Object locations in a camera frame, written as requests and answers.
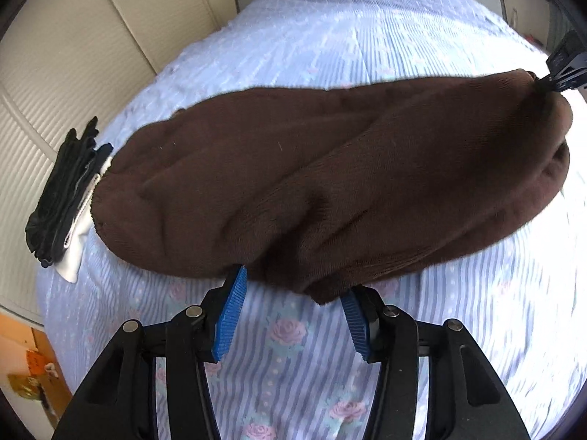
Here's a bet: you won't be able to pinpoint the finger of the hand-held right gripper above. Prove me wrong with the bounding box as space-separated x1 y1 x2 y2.
537 30 587 93

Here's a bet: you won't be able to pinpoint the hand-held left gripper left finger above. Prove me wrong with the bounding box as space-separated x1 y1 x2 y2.
51 264 249 440

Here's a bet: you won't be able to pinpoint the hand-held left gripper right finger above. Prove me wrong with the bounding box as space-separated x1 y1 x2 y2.
340 286 533 440

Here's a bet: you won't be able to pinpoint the brown pants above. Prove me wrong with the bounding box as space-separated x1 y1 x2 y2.
90 68 573 305

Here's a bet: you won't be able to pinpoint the floral striped bed sheet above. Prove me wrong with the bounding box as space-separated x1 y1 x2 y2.
34 0 587 440

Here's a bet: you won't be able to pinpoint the stack of dark folded clothes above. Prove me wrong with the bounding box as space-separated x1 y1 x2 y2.
25 116 114 269

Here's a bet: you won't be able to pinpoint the wooden door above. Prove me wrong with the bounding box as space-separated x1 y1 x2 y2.
0 312 74 432

